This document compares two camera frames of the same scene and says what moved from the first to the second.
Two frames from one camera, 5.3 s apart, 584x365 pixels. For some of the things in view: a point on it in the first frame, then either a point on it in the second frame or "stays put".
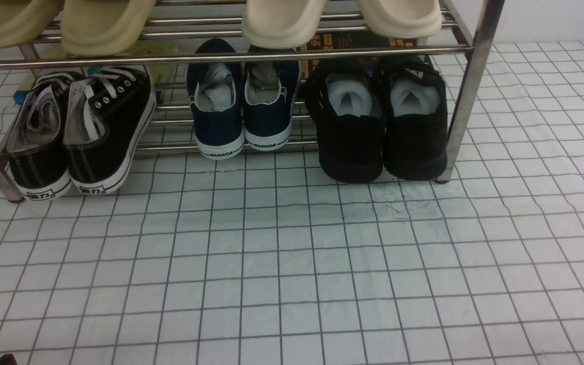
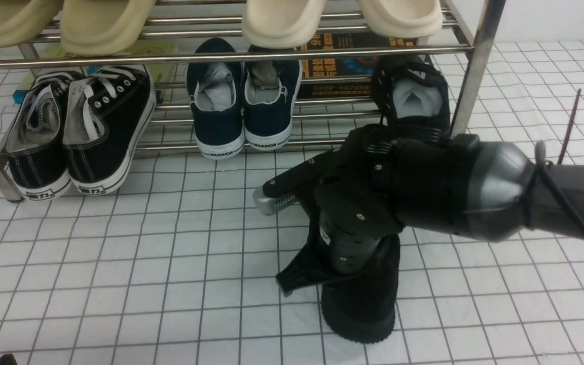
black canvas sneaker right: [109, 123] stays put
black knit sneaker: [415, 129] stays put
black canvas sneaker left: [36, 152] stays put
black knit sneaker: [347, 98] to [358, 304]
